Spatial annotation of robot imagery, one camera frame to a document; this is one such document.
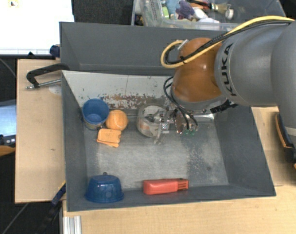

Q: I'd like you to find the clear tape roll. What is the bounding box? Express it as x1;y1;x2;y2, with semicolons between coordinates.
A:
136;103;167;138

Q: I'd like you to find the blue bowl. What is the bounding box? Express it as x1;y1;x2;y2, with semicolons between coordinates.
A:
84;172;125;203

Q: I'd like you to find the pale wood board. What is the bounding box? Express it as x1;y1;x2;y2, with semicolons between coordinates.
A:
15;58;67;204

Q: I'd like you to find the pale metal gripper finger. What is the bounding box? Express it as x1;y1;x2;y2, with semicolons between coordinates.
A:
153;123;170;145
145;111;167;123

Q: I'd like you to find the orange sponge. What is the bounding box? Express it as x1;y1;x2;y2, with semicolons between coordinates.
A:
96;128;122;148

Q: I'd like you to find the grey metal bin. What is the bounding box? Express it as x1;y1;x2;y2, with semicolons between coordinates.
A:
59;21;276;212

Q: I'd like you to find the orange ball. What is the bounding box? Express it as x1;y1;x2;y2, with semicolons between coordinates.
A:
105;109;129;132

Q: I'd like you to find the red-orange flat block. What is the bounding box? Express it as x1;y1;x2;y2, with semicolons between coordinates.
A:
142;178;189;195

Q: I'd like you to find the blue cup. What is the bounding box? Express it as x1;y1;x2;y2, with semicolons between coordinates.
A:
81;98;110;131

